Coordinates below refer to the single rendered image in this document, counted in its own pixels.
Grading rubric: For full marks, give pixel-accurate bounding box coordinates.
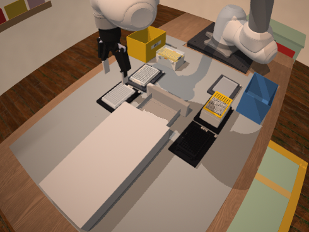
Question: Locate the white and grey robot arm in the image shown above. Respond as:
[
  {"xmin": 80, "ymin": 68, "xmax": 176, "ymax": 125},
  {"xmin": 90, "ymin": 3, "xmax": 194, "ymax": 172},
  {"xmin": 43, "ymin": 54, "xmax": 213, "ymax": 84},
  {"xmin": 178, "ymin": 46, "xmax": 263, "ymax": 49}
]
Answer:
[{"xmin": 90, "ymin": 0, "xmax": 277, "ymax": 64}]

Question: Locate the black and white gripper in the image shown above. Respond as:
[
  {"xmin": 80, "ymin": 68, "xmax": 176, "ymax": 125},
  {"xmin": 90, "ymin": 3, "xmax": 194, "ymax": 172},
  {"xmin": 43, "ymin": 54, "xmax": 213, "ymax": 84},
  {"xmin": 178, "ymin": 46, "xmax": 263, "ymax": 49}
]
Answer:
[{"xmin": 97, "ymin": 27, "xmax": 131, "ymax": 85}]

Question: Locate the grey flat mat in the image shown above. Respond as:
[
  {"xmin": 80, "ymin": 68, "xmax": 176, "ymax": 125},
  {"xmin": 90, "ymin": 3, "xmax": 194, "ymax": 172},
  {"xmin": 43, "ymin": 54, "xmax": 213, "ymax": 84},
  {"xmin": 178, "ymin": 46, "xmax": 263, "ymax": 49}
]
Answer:
[{"xmin": 9, "ymin": 35, "xmax": 266, "ymax": 232}]

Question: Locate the blue open-top bin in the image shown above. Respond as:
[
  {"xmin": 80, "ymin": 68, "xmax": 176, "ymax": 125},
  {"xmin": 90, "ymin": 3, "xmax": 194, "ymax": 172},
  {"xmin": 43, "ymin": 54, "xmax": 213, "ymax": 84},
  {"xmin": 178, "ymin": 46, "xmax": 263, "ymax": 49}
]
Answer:
[{"xmin": 235, "ymin": 72, "xmax": 279, "ymax": 125}]

